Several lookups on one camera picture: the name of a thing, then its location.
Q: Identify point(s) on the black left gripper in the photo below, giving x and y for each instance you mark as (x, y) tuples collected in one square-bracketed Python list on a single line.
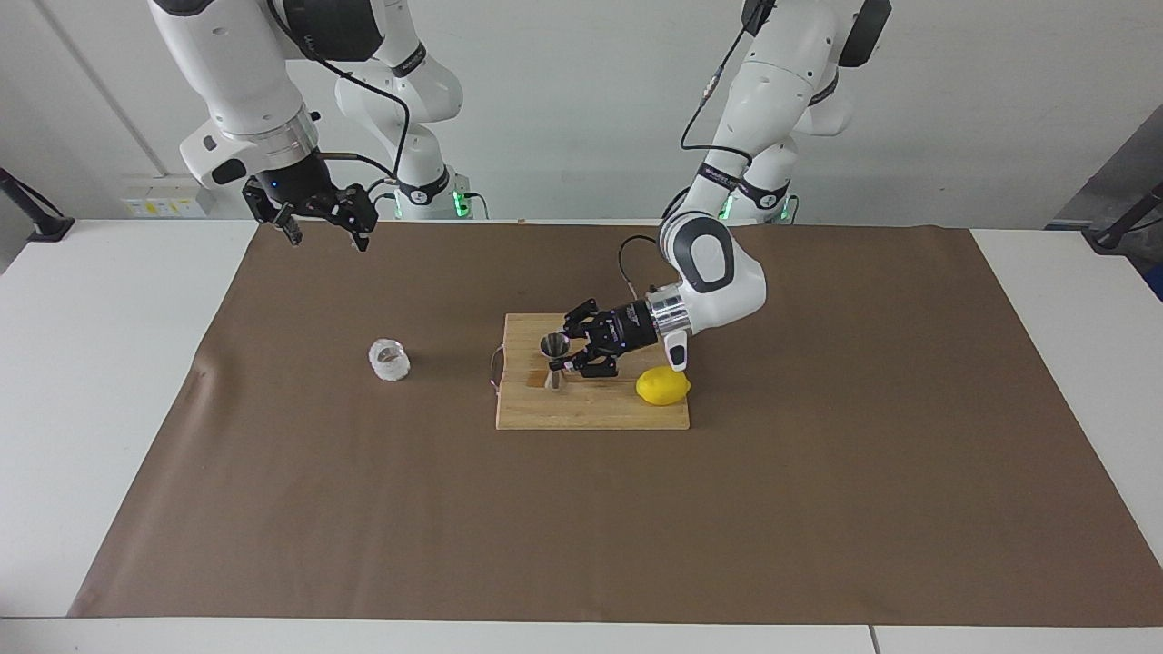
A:
[(627, 331)]

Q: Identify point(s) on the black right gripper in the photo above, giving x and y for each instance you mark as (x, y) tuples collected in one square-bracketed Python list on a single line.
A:
[(295, 186)]

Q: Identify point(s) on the steel double jigger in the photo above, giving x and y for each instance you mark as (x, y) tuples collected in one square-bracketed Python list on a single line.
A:
[(554, 345)]

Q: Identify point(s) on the clear textured glass cup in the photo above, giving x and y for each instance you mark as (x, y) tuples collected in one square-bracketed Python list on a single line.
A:
[(391, 363)]

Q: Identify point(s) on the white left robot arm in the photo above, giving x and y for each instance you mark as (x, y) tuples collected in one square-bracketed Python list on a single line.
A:
[(781, 73)]

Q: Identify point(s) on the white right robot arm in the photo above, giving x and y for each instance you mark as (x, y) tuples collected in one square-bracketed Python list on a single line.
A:
[(236, 73)]

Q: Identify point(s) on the yellow lemon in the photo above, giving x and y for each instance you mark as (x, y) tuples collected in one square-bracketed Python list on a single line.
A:
[(663, 386)]

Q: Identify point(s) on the brown paper table mat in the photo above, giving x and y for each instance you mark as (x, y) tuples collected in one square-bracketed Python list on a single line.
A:
[(581, 527)]

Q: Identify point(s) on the dark grey panel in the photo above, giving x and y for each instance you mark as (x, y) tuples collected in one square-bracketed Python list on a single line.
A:
[(1127, 173)]

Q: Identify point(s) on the small blue object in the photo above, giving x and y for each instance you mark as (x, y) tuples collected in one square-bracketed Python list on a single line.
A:
[(1157, 283)]

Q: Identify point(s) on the white wall socket box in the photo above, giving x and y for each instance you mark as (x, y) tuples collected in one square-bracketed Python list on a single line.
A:
[(164, 195)]

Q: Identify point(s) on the black camera stand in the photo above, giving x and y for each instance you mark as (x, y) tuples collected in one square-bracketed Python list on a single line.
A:
[(1113, 238), (50, 227)]

